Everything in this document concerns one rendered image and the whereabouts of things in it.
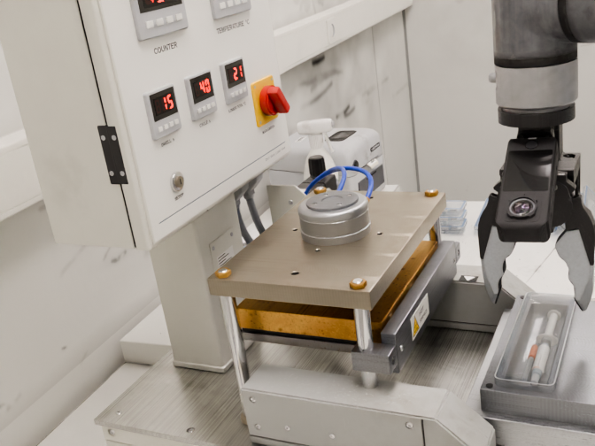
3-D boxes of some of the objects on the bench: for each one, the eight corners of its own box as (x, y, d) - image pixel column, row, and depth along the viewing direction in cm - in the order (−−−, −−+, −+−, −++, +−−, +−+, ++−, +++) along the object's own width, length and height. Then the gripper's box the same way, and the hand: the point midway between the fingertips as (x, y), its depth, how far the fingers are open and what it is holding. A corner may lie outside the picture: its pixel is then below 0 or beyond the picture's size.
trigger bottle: (307, 231, 171) (292, 126, 162) (312, 218, 178) (298, 118, 170) (344, 228, 169) (331, 122, 160) (348, 215, 177) (336, 113, 168)
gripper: (621, 91, 72) (617, 285, 79) (473, 96, 78) (482, 275, 86) (614, 112, 65) (611, 323, 72) (452, 117, 71) (464, 310, 79)
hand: (537, 301), depth 76 cm, fingers open, 8 cm apart
